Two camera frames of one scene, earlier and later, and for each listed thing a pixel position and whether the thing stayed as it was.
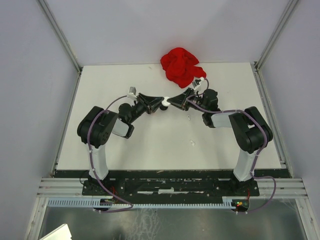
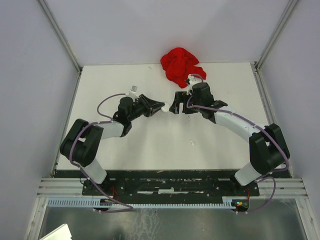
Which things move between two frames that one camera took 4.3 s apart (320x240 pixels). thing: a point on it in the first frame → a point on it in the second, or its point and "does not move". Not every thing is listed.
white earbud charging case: [164, 102] → [166, 108]
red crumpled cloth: [179, 65] does not move
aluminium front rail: [269, 189] does not move
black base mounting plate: [169, 189] does not move
